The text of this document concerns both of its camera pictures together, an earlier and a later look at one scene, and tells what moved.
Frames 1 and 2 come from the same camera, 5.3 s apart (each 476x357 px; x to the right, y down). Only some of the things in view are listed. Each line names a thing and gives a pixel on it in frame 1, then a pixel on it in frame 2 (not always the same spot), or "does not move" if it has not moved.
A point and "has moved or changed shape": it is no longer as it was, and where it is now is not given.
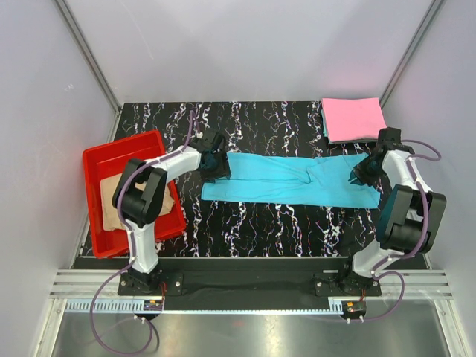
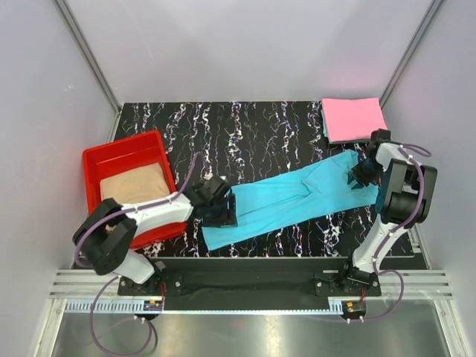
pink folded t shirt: [351, 118] does not move
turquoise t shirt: [281, 180] has moved or changed shape
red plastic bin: [106, 161] does not move
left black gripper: [222, 172] → [227, 217]
